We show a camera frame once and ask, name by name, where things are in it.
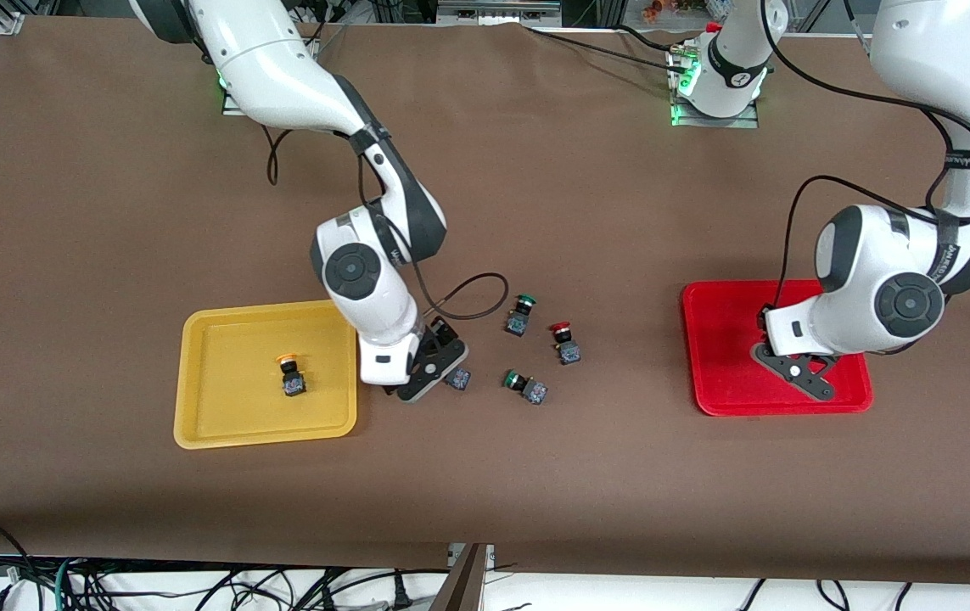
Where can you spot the metal table post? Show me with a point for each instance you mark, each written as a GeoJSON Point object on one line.
{"type": "Point", "coordinates": [463, 585]}

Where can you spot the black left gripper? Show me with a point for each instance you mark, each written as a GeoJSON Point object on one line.
{"type": "Point", "coordinates": [760, 322]}

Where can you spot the small orange objects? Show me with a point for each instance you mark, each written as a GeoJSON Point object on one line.
{"type": "Point", "coordinates": [658, 10]}

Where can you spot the red plastic tray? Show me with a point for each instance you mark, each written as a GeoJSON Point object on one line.
{"type": "Point", "coordinates": [715, 339]}

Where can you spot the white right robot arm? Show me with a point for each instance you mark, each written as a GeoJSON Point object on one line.
{"type": "Point", "coordinates": [281, 68]}

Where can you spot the red push button switch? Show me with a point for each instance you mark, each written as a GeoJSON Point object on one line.
{"type": "Point", "coordinates": [569, 350]}

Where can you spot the yellow push button switch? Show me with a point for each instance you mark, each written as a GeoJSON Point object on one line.
{"type": "Point", "coordinates": [293, 383]}
{"type": "Point", "coordinates": [461, 379]}

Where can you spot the yellow plastic tray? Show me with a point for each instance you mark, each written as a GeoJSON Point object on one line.
{"type": "Point", "coordinates": [230, 382]}

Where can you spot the brown table cover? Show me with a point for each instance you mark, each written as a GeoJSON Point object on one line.
{"type": "Point", "coordinates": [484, 475]}

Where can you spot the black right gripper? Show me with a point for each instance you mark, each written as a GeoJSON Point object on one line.
{"type": "Point", "coordinates": [441, 332]}

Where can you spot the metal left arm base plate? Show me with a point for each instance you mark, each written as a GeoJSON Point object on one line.
{"type": "Point", "coordinates": [680, 114]}

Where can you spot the grey metal rail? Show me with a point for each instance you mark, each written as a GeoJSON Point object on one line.
{"type": "Point", "coordinates": [497, 10]}

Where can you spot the green push button switch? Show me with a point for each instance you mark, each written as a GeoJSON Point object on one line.
{"type": "Point", "coordinates": [518, 322]}
{"type": "Point", "coordinates": [534, 391]}

